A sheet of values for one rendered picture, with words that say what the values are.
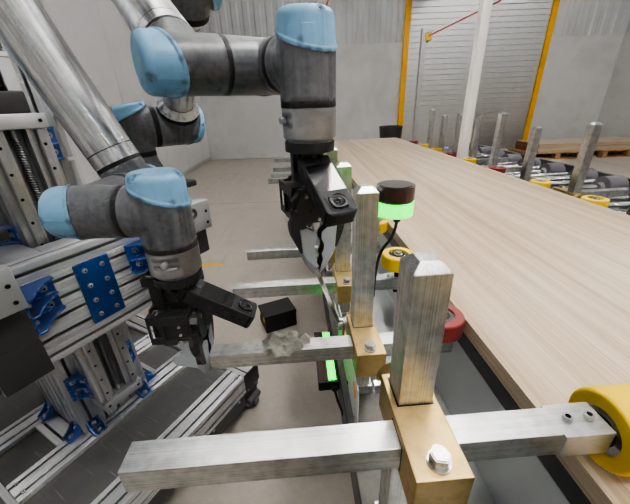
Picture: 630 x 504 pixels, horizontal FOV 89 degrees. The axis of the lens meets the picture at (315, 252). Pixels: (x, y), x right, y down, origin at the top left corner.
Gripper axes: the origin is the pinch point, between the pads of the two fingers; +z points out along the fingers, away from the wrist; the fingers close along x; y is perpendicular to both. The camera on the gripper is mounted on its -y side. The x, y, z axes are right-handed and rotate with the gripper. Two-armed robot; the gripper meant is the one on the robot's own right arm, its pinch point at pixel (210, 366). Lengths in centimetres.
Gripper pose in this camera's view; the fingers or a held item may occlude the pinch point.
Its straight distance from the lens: 64.6
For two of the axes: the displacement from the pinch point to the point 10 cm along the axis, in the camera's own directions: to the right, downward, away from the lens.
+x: 0.6, 4.2, -9.0
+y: -10.0, 0.4, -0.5
